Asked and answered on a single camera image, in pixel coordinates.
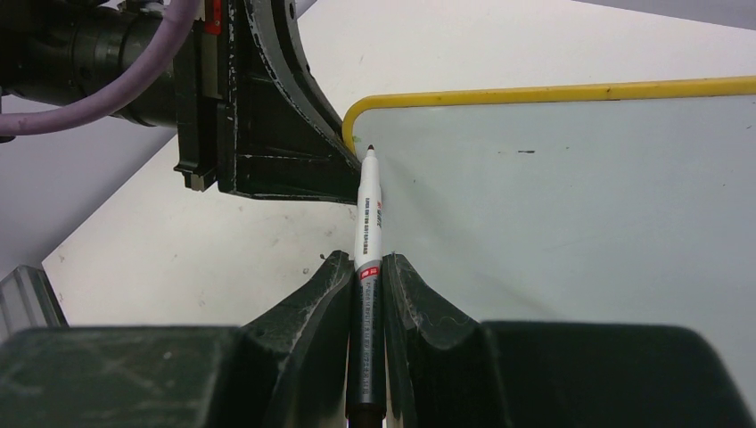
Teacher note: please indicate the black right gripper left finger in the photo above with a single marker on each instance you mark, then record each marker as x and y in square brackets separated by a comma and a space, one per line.
[286, 368]

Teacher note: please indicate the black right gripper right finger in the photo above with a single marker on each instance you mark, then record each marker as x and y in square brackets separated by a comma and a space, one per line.
[446, 369]

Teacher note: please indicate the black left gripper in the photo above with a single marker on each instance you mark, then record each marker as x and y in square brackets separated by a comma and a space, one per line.
[251, 118]

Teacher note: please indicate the white red whiteboard marker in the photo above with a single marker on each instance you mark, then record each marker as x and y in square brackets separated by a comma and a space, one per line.
[366, 396]

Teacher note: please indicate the yellow framed whiteboard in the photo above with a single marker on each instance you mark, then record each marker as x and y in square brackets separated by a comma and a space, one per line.
[630, 202]

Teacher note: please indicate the aluminium rail front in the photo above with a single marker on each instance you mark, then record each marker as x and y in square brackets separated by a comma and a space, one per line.
[28, 301]

